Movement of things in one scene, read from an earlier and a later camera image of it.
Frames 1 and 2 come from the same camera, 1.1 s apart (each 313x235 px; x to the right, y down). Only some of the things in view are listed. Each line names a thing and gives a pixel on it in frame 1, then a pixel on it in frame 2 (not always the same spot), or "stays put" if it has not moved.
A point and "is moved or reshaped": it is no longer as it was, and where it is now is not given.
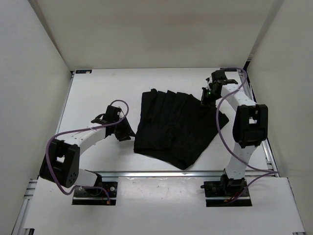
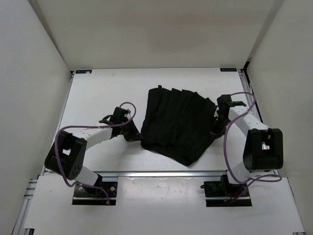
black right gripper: x=204 y=101 to x=215 y=133
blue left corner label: x=83 y=71 stays put
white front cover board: x=164 y=204 stays put
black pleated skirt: x=175 y=127 is moved or reshaped
